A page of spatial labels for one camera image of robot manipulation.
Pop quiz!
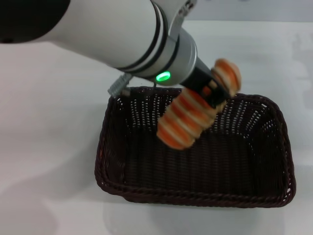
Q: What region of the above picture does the orange striped bread loaf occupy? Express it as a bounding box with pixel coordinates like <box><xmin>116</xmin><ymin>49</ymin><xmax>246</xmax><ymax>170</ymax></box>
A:
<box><xmin>156</xmin><ymin>58</ymin><xmax>243</xmax><ymax>150</ymax></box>

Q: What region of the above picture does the dark brown woven basket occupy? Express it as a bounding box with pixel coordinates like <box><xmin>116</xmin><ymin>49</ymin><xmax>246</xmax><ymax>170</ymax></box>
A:
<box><xmin>94</xmin><ymin>86</ymin><xmax>297</xmax><ymax>209</ymax></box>

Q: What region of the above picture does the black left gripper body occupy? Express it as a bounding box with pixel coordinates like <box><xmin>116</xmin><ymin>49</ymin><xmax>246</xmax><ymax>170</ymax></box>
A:
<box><xmin>182</xmin><ymin>57</ymin><xmax>221</xmax><ymax>98</ymax></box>

